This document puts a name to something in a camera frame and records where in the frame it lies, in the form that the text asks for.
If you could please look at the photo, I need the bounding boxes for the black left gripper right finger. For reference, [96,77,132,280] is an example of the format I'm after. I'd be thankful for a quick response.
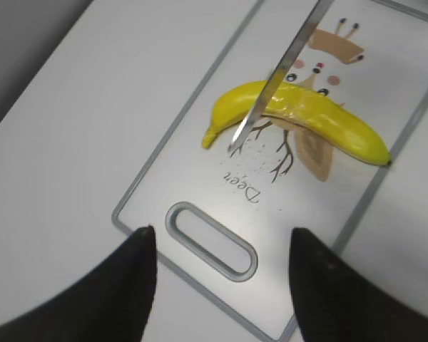
[289,227,428,341]

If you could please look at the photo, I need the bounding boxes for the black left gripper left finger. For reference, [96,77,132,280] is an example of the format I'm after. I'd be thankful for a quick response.
[0,226,157,341]

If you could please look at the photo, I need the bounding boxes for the white handled kitchen knife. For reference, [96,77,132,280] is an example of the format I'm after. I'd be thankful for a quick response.
[228,0,333,152]

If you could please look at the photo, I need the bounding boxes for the yellow plastic banana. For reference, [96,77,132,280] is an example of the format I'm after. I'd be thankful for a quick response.
[201,81,392,166]

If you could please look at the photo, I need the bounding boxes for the white deer cutting board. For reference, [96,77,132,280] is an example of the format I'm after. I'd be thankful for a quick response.
[112,1,428,341]

